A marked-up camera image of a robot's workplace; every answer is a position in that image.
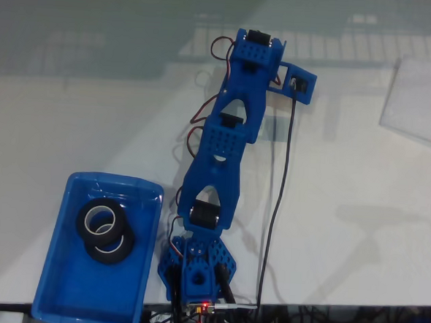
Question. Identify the black table clamp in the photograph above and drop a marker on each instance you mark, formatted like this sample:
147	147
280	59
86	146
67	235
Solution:
224	279
175	291

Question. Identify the black tape roll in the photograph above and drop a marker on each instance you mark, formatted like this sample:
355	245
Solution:
122	218
103	259

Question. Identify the blue plastic bin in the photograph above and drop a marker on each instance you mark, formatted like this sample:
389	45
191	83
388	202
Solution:
83	292

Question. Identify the blue camera mount with camera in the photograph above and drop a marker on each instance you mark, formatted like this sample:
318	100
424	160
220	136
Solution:
302	84

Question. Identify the white foam sheet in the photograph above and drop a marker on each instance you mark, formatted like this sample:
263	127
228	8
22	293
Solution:
420	104

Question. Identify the controller board with red light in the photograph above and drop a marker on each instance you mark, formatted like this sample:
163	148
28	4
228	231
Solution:
201	307

